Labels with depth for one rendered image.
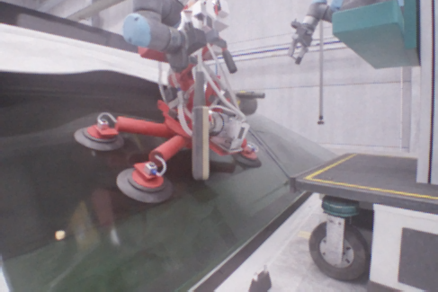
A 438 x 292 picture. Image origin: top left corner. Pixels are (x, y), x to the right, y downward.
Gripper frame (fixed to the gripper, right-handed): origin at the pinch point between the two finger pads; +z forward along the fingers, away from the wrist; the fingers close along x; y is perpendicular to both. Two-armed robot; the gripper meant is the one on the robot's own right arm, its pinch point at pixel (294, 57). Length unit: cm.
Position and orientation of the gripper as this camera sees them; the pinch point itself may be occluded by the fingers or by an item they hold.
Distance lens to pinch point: 141.5
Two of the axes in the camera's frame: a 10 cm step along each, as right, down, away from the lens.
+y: 7.3, 4.2, -5.3
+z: -4.0, 9.0, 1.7
